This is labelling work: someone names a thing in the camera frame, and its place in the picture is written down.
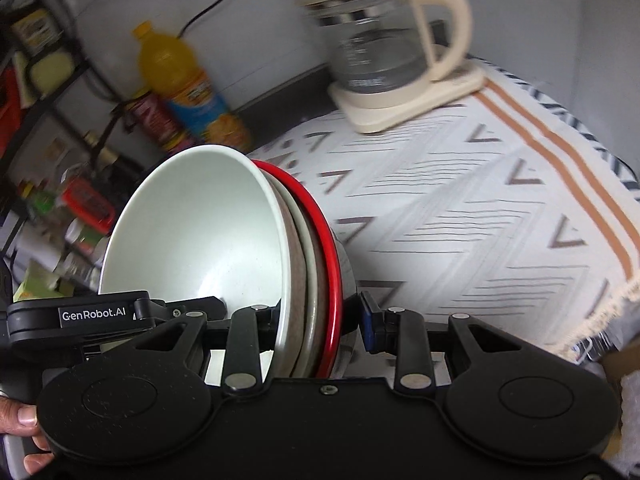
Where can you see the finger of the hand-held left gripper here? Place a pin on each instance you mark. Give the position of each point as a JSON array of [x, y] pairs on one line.
[[175, 307]]

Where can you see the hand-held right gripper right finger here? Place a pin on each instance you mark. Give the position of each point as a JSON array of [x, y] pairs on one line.
[[367, 325]]

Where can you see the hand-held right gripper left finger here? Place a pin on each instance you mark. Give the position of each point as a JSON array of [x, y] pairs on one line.
[[260, 330]]

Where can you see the grey green plate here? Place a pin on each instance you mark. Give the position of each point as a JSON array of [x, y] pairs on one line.
[[317, 305]]

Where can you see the brown speckled bowl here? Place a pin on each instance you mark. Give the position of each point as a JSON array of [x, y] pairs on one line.
[[299, 285]]

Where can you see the pale green bowl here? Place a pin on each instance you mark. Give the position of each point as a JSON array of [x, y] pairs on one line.
[[200, 235]]

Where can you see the person's left hand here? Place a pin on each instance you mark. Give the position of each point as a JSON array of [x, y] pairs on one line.
[[22, 416]]

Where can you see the green packet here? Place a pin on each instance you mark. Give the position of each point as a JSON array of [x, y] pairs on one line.
[[40, 285]]

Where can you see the red lidded container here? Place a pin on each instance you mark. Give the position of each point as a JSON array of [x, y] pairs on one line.
[[90, 205]]

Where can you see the patterned white tablecloth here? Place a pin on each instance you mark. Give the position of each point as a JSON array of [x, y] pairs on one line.
[[475, 210]]

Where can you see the red snack can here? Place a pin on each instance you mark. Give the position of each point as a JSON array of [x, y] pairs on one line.
[[160, 120]]

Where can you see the cream kettle base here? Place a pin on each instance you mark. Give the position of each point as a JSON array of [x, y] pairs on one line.
[[400, 110]]

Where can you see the black shelf rack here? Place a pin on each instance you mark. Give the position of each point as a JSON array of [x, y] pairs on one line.
[[50, 97]]

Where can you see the orange juice bottle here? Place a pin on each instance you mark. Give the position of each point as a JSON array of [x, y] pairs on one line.
[[175, 70]]

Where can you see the pale yellow sponge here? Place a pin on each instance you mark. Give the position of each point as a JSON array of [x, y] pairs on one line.
[[50, 72]]

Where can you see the yellow label jar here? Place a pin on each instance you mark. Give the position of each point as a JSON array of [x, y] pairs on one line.
[[37, 30]]

